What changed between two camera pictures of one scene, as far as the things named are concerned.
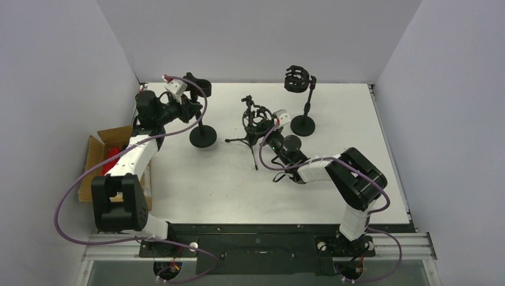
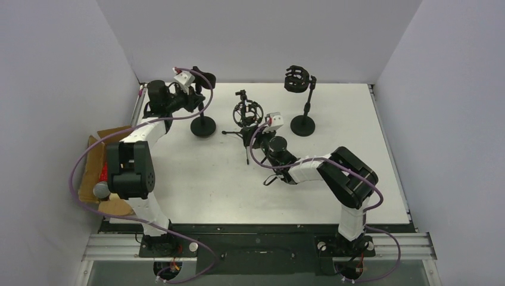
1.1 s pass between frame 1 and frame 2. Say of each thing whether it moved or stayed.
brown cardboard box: stayed
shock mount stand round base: stayed
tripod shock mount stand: moved
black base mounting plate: stayed
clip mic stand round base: moved
